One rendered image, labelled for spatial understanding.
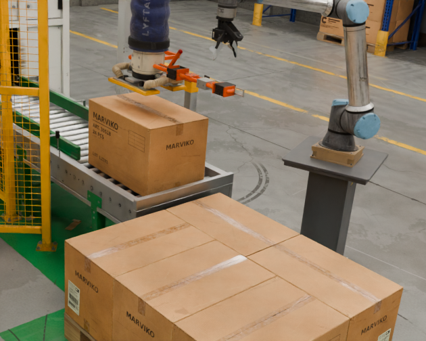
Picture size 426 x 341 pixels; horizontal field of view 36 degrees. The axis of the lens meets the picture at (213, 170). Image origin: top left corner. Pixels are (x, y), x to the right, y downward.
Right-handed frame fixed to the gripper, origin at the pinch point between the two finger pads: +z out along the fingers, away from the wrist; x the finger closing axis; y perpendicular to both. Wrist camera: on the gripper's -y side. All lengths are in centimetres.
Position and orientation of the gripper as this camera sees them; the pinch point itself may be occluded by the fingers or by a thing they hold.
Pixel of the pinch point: (225, 59)
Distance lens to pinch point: 320.9
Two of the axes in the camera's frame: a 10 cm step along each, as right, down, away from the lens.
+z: -0.8, 9.2, 3.8
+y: -6.7, -3.3, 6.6
